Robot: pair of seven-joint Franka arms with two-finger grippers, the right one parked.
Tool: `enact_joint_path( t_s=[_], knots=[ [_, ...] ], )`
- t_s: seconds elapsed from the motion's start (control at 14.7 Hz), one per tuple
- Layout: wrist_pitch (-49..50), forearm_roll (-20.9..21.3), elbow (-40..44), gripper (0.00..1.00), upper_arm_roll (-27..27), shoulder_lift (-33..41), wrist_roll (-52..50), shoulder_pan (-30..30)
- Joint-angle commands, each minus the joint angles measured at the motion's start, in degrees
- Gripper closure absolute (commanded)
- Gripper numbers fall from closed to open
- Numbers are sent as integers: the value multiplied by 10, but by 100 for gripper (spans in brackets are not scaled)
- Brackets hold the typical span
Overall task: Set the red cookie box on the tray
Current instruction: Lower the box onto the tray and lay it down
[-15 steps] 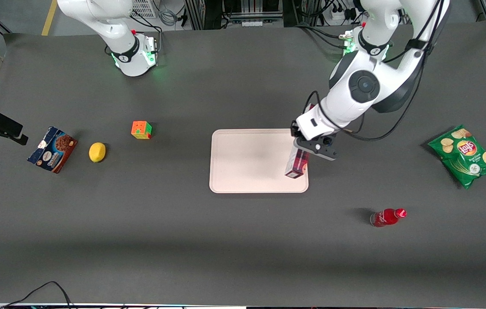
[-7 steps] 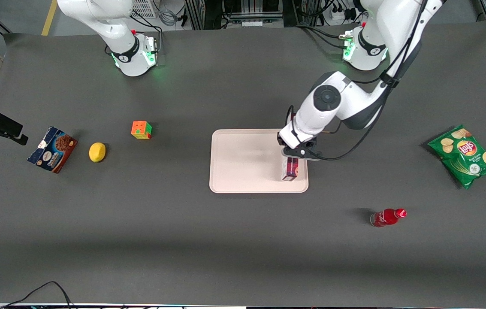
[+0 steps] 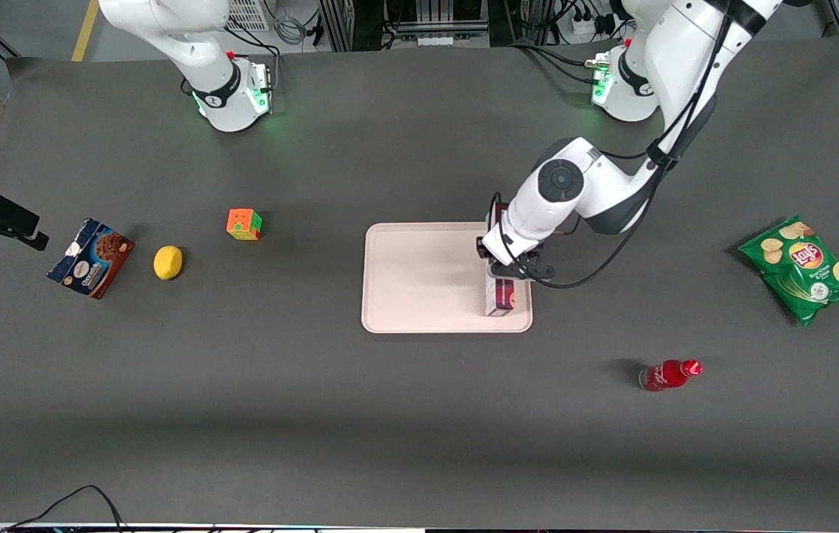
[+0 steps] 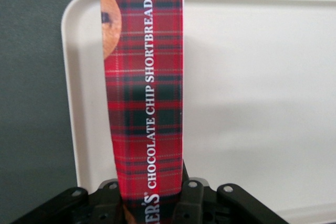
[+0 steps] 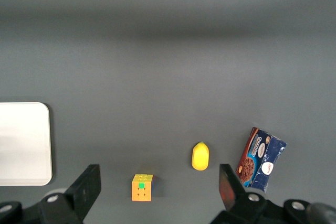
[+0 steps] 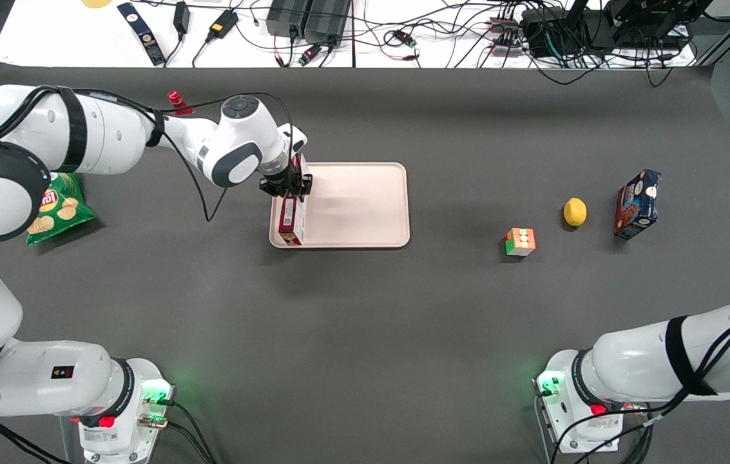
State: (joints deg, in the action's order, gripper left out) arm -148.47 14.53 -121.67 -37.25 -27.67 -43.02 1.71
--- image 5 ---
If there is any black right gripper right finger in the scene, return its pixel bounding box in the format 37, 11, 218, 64
209, 164, 336, 224

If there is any orange yellow puzzle cube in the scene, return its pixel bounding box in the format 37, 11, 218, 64
131, 173, 154, 202

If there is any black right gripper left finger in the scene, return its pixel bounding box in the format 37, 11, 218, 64
0, 164, 102, 224

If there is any blue chocolate cookie package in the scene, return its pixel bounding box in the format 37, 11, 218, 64
236, 126, 287, 193

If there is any white plastic tray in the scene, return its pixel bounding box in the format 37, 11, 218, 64
0, 102, 53, 186

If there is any yellow lemon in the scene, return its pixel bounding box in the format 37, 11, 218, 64
191, 142, 210, 171

